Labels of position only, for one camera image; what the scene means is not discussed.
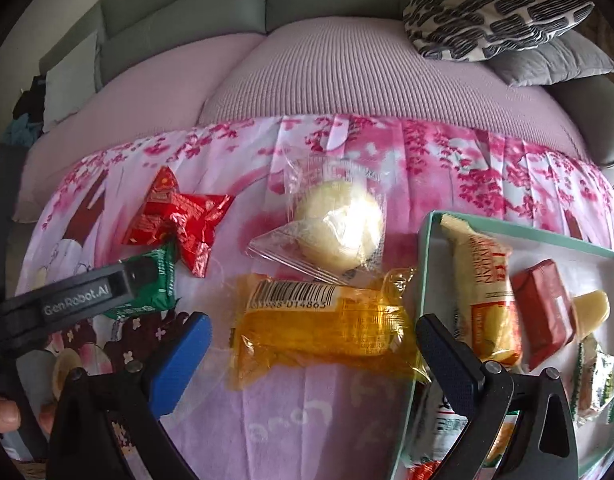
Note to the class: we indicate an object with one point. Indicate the teal-rimmed white box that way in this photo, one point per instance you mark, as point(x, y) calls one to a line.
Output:
point(552, 255)

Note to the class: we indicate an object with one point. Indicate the cream wrapped pastry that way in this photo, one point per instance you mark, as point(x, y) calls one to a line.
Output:
point(592, 310)

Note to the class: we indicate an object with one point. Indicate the dark green snack packet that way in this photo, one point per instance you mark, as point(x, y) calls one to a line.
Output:
point(159, 280)

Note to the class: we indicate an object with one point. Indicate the person's left hand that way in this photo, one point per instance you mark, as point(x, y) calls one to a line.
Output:
point(2, 412)

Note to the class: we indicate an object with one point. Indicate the red gold-patterned snack packet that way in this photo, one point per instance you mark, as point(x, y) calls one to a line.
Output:
point(422, 472)

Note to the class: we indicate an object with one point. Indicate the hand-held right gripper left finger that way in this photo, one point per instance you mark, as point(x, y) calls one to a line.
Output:
point(179, 360)

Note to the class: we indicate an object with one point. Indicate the teal cloth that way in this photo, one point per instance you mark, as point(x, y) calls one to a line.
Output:
point(22, 130)

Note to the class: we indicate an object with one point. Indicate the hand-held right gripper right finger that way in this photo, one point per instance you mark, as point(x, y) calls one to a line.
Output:
point(444, 360)

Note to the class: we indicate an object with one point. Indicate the black and white patterned pillow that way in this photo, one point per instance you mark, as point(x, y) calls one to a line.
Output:
point(487, 10)

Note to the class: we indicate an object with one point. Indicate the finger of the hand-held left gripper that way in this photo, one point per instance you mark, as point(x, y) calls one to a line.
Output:
point(142, 275)

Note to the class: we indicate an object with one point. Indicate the green cow-print snack packet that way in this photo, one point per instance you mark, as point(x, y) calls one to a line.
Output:
point(594, 385)

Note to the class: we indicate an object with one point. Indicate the yellow transparent snack packet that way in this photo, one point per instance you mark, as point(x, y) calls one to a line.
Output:
point(327, 330)

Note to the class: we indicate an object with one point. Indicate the clear-wrapped pale bun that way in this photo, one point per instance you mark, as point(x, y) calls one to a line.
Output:
point(337, 225)

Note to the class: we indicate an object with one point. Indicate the white and green biscuit packet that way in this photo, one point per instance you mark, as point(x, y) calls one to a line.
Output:
point(437, 430)

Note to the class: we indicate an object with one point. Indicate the dark clothing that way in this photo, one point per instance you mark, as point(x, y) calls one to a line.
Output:
point(32, 95)

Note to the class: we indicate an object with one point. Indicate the red crinkled snack packet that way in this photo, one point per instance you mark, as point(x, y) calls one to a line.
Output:
point(182, 220)

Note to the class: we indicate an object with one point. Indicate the grey pillow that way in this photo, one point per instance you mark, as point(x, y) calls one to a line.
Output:
point(552, 62)

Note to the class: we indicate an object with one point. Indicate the red-brown snack packet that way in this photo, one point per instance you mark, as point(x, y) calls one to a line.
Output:
point(542, 310)

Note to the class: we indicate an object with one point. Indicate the pink sofa seat cushion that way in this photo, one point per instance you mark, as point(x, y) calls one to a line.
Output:
point(152, 100)
point(362, 75)

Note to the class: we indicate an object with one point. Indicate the printed cartoon blanket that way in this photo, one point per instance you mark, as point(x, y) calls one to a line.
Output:
point(297, 435)

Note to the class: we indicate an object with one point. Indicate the long yellow and white packet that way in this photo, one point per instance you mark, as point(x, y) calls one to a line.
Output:
point(487, 300)

